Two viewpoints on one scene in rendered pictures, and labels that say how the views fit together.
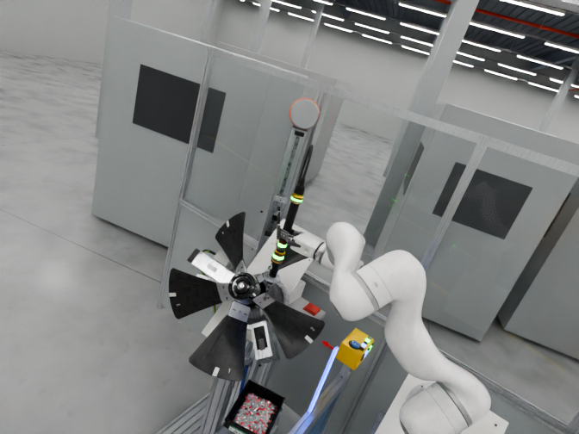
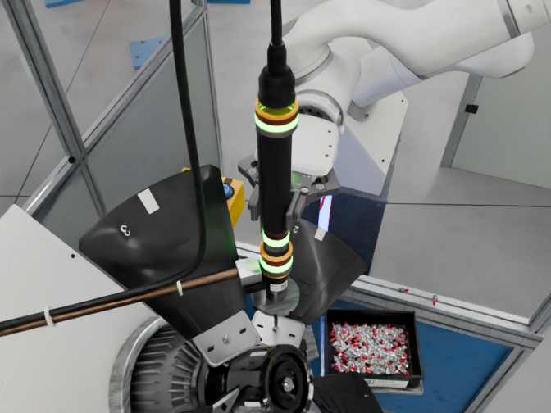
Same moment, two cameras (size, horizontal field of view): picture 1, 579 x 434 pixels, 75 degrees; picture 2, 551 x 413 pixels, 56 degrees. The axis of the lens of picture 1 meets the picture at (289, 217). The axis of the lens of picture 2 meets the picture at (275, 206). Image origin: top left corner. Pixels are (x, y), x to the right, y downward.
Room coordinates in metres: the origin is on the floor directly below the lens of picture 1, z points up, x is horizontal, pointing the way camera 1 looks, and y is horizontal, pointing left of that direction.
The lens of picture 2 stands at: (1.40, 0.40, 1.99)
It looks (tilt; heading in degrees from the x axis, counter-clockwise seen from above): 49 degrees down; 261
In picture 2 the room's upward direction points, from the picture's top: straight up
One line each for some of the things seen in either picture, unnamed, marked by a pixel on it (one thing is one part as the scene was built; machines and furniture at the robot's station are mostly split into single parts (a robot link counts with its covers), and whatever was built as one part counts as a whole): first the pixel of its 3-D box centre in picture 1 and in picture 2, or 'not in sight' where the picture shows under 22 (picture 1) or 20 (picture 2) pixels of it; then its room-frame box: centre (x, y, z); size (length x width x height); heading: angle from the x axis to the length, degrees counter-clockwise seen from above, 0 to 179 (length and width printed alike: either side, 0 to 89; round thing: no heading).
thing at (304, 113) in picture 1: (304, 114); not in sight; (2.04, 0.09, 1.88); 0.17 x 0.15 x 0.16; 63
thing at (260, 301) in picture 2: (274, 266); (269, 281); (1.34, 0.00, 1.35); 0.09 x 0.07 x 0.10; 7
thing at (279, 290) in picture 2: (285, 233); (276, 209); (1.33, -0.01, 1.50); 0.04 x 0.04 x 0.46
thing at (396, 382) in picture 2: (254, 413); (370, 347); (1.09, -0.10, 0.85); 0.22 x 0.17 x 0.07; 168
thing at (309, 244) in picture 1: (309, 245); (299, 149); (1.28, -0.10, 1.50); 0.11 x 0.10 x 0.07; 63
